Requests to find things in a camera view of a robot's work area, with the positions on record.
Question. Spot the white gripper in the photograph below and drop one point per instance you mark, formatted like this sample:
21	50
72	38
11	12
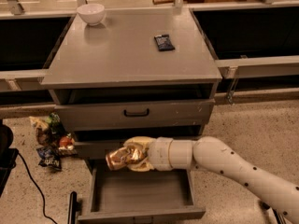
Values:
159	154

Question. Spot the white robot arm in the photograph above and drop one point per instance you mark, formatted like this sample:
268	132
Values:
211	154

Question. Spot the black robot base left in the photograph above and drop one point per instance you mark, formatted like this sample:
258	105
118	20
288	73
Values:
7	155

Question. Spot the grey middle drawer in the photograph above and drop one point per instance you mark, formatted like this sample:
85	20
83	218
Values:
97	150

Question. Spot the grey drawer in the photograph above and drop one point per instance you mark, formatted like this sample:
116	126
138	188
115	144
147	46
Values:
127	197
97	150
110	116

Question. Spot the grey bottom drawer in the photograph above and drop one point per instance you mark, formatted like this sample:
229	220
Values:
127	197

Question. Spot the grey top drawer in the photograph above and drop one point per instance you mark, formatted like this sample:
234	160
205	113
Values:
110	116

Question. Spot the grey drawer cabinet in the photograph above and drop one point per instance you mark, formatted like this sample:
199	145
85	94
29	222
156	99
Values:
117	61

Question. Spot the red snack item on floor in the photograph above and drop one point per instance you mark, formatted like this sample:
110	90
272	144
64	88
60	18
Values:
66	143

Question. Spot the black left base bar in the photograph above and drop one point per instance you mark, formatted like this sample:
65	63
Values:
72	208

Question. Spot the black base bar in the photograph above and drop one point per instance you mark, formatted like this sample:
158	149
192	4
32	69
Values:
72	208
279	218

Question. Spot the blue chip bag on floor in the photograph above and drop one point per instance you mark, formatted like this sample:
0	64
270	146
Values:
49	158

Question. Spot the green snack bag on floor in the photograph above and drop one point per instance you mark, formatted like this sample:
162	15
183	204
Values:
54	123

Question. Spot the dark blue snack packet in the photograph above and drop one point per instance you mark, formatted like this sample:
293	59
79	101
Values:
164	43

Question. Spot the black right base bar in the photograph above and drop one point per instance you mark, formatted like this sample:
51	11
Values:
279	218

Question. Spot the white bowl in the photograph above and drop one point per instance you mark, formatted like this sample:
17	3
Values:
92	14

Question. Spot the black top drawer handle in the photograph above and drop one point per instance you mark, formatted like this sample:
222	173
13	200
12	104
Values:
134	114

